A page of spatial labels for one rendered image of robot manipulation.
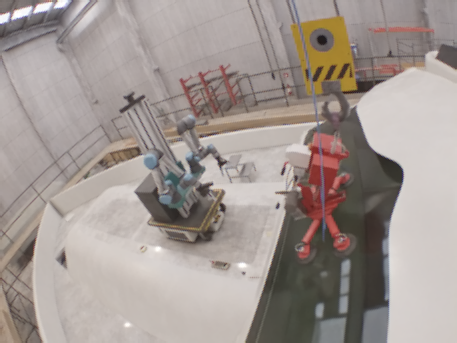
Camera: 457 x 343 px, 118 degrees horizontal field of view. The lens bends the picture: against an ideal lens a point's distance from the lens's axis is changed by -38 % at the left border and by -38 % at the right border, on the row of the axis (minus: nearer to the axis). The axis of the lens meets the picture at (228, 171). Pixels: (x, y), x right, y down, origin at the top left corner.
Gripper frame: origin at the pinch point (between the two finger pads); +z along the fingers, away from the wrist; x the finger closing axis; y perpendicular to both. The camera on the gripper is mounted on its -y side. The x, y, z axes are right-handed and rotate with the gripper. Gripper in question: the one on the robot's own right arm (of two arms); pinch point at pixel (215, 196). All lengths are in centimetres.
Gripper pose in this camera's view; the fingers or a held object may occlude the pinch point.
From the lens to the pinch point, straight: 212.7
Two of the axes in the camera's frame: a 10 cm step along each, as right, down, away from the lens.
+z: 6.9, 5.9, 4.2
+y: -7.1, 6.7, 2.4
